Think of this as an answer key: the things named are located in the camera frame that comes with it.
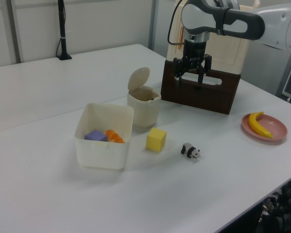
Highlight purple cube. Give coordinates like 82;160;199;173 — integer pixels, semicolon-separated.
84;129;108;142

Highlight yellow banana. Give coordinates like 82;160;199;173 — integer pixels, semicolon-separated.
247;111;274;139

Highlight yellow cube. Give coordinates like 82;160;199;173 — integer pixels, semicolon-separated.
145;127;167;153

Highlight black camera stand pole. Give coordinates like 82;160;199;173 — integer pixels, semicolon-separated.
56;0;73;61

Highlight orange peeled tangerine toy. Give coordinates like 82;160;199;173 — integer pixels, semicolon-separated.
104;129;125;144

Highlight small beige trash can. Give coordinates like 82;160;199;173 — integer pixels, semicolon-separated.
127;85;162;129

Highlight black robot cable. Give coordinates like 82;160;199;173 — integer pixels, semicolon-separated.
167;0;185;46

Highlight white square plastic bin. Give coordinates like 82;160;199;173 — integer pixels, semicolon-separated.
74;102;134;170

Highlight toy panda figurine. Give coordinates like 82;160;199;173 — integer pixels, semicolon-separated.
180;142;201;160

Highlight beige trash can lid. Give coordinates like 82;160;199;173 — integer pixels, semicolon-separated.
128;67;151;91

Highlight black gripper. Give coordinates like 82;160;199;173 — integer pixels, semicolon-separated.
173;33;212;88

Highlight pink plate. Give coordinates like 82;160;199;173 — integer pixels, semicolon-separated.
241;113;288;142

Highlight dark brown wooden drawer box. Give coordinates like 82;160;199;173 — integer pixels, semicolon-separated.
160;59;241;115

